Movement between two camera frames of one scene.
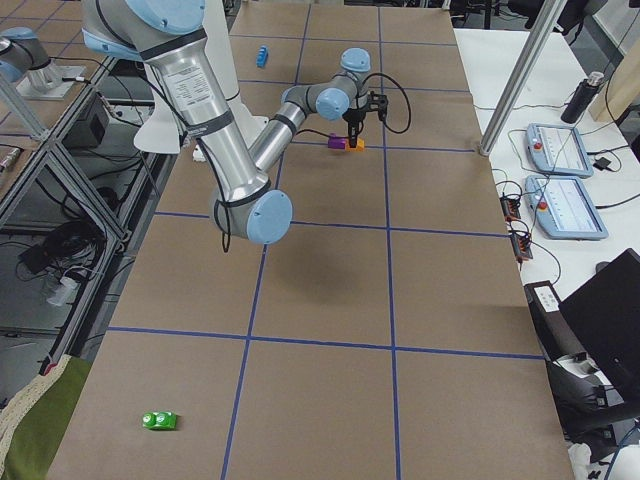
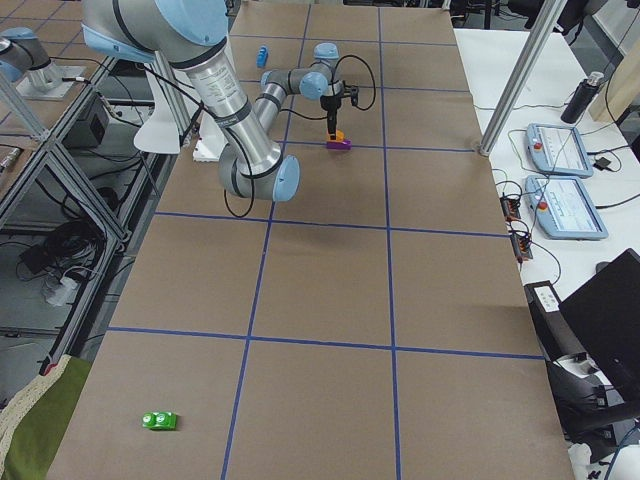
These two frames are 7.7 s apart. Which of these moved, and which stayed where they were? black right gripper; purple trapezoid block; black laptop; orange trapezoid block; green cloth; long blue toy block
Moved: orange trapezoid block; black right gripper
Stayed: purple trapezoid block; long blue toy block; black laptop; green cloth
